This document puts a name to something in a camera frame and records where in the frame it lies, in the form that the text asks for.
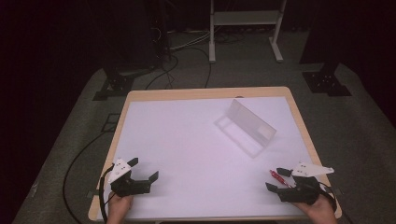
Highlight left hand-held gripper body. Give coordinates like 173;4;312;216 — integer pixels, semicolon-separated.
106;158;151;198

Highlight white metal stand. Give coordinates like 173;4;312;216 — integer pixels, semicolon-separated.
208;0;288;64

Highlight black stand base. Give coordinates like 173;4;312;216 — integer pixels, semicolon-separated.
92;63;157;102
301;62;353;98

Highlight person's right hand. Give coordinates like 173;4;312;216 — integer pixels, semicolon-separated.
291;193;339;224

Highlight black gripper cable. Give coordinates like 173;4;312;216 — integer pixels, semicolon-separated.
318;181;339;213
98;163;116;224

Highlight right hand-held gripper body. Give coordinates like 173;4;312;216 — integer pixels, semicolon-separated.
277;161;335;206

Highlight person's left hand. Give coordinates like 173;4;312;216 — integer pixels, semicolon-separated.
106;191;134;224

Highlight red pen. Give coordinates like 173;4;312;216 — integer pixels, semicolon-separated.
269;169;294;189

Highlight white floor cables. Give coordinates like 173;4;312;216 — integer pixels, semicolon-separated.
167;30;213;51

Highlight clear plastic pencil case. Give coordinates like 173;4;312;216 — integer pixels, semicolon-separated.
213;98;277;160

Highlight white table mat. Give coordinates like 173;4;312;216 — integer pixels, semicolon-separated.
96;96;325;221

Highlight wooden table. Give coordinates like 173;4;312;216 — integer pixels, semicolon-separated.
88;86;343;222

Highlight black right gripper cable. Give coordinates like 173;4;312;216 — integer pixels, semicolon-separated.
318;181;339;213

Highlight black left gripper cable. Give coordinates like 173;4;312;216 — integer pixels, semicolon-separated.
98;163;116;224

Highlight square floor hatch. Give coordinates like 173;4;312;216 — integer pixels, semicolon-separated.
103;113;121;133

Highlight black floor cable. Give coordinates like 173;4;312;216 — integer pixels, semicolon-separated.
145;52;180;91
174;46;213;90
62;130;110;224

